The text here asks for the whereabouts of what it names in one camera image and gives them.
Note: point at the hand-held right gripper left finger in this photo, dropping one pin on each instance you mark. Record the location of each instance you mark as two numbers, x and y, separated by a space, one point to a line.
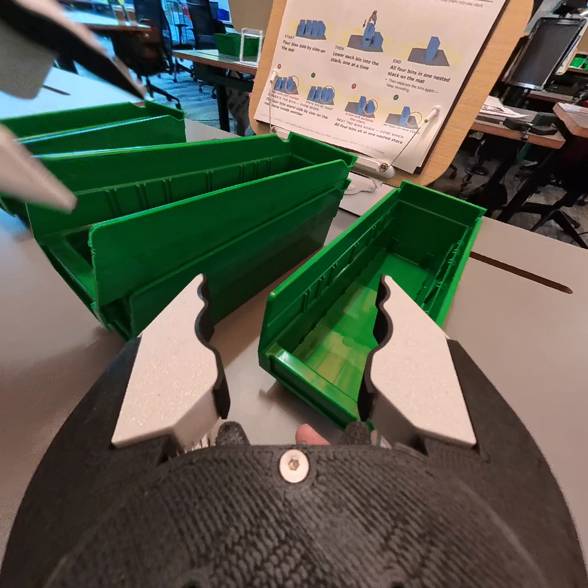
165 381

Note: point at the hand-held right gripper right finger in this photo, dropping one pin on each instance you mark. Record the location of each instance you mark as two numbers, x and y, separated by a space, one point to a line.
422 381

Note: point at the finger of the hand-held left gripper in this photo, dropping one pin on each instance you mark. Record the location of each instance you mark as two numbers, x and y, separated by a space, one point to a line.
27 174
23 59

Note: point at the wood-edged background desk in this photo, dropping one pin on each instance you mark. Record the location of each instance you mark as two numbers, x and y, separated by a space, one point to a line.
206 59
574 115
514 133

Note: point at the black office chair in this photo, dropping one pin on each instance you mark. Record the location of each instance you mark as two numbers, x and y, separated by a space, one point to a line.
556 216
151 41

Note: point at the clear acrylic box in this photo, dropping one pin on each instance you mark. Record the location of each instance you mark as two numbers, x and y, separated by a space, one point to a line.
251 46

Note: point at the printed instruction sheet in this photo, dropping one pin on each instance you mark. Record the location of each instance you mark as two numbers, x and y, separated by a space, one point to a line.
390 99

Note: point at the stack of papers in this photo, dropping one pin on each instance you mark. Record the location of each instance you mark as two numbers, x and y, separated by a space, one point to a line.
498 106

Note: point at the instruction sheet on clipboard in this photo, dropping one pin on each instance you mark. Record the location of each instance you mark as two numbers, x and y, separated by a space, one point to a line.
482 92

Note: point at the black computer monitor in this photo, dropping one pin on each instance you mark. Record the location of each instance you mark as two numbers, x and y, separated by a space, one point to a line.
546 55

